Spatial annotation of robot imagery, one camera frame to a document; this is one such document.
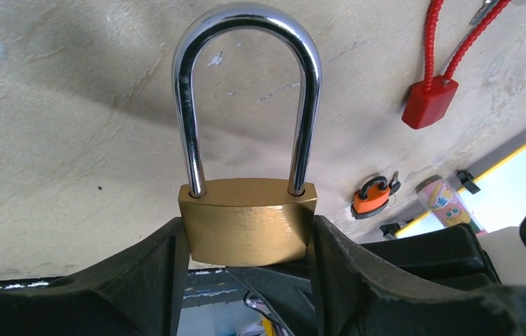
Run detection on pink cap bottle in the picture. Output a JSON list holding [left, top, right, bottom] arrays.
[[415, 175, 487, 235]]

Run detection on whiteboard with yellow frame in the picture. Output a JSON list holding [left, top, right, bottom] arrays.
[[395, 144, 526, 238]]

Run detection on orange black padlock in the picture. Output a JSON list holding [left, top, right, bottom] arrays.
[[350, 176, 392, 220]]

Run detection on brass padlock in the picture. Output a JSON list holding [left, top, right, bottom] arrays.
[[171, 1, 324, 268]]

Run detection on black whiteboard clip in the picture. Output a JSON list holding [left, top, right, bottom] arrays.
[[456, 169, 481, 195]]

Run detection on black head keys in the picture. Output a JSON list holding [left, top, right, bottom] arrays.
[[388, 171, 401, 195]]

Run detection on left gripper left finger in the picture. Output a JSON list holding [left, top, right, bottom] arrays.
[[0, 218, 190, 335]]

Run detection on red cable lock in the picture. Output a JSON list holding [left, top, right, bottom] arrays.
[[401, 0, 511, 130]]

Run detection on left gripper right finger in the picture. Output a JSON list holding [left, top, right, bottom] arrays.
[[229, 216, 526, 335]]

